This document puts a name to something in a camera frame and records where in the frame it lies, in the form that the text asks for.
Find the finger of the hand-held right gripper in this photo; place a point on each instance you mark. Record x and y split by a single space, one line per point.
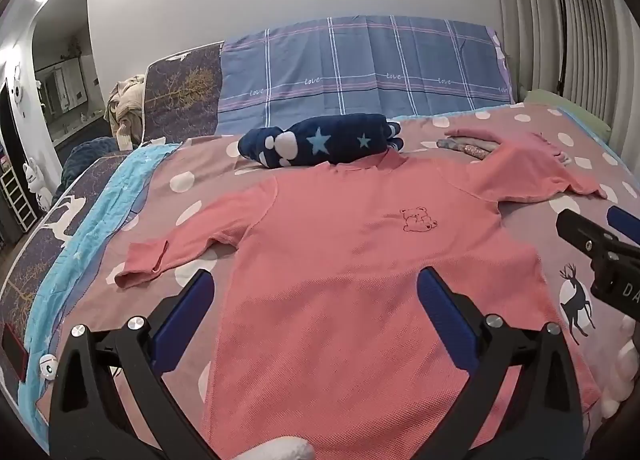
585 235
625 225

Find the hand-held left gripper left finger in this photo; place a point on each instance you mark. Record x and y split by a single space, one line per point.
182 322

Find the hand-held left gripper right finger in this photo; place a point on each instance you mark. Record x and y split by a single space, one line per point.
445 322

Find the pink long-sleeve shirt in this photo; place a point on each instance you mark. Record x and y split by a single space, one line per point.
350 265

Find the beige clothes pile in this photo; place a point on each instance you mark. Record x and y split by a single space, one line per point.
122 110

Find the person's right hand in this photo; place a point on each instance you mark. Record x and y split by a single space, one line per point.
622 375

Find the person's left hand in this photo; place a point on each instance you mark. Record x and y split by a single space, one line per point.
280 452

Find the green pillow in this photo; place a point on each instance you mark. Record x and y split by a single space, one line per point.
565 110

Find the light blue blanket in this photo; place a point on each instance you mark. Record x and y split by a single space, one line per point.
100 210

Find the small white toy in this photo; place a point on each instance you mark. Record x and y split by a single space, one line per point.
48 366

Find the small patterned cloth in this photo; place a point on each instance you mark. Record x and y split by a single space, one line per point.
467 147

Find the pink dotted bed sheet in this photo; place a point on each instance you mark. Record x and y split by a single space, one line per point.
210 165

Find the dark deer-print quilt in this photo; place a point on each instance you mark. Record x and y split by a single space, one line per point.
35 260

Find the red flat box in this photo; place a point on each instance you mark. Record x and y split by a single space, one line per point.
12 352

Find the blue knitted blanket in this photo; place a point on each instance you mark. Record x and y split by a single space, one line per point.
90 155

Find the white cat figure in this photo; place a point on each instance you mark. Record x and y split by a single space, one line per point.
37 185

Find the white shelf rack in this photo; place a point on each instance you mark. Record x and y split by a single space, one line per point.
17 200

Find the navy star-print folded garment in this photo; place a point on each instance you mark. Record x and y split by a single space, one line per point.
325 142

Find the white pleated curtain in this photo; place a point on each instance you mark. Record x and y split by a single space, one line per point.
530 15

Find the dark tree-print pillow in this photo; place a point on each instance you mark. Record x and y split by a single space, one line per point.
182 90

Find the blue plaid blanket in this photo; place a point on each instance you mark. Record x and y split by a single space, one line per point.
360 60

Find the white security camera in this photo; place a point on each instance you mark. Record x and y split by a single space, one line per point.
18 92

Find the arched wall mirror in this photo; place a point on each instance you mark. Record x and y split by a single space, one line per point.
65 65

